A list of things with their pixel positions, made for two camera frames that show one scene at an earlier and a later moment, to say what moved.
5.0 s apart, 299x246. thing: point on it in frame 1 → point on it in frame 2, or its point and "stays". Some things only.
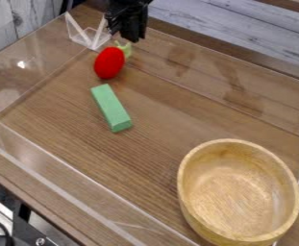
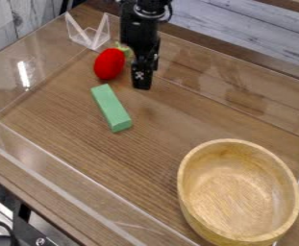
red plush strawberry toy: [110, 61] stays
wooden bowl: [238, 192] stays
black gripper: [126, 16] → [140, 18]
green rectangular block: [111, 109] stays
